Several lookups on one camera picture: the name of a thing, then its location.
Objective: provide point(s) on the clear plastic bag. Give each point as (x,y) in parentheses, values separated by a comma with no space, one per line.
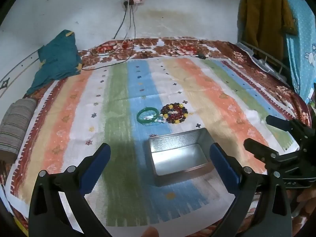
(151,118)

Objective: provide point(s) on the person's left hand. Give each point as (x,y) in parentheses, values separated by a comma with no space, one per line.
(150,232)

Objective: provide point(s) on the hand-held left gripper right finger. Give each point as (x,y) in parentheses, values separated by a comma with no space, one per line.
(223,167)

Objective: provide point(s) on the green bangle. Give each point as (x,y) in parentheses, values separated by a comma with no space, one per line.
(139,116)

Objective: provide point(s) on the mustard yellow garment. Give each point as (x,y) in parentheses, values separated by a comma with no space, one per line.
(261,12)

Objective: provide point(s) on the white metal rack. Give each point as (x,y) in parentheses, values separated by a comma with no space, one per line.
(246,46)

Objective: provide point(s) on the striped rolled pillow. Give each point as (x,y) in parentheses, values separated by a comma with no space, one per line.
(14,126)

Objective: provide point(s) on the white power strip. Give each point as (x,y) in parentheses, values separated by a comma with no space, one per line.
(134,0)

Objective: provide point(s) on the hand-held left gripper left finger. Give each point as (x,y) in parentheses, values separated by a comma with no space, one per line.
(97,167)

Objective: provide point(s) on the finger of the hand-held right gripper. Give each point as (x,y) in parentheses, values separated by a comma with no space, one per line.
(258,148)
(276,123)

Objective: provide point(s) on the person's right hand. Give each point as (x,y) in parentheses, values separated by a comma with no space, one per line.
(307,198)

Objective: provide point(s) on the teal cloth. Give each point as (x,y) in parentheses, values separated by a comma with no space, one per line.
(56,59)

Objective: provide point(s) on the blue printed curtain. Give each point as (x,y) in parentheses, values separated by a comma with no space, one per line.
(303,29)

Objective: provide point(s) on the black charger plug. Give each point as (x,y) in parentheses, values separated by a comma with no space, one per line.
(201,56)

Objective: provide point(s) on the silver metal tin box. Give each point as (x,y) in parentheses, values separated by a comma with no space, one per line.
(177,158)

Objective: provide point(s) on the striped pastel mat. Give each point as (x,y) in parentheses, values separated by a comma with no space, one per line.
(118,98)

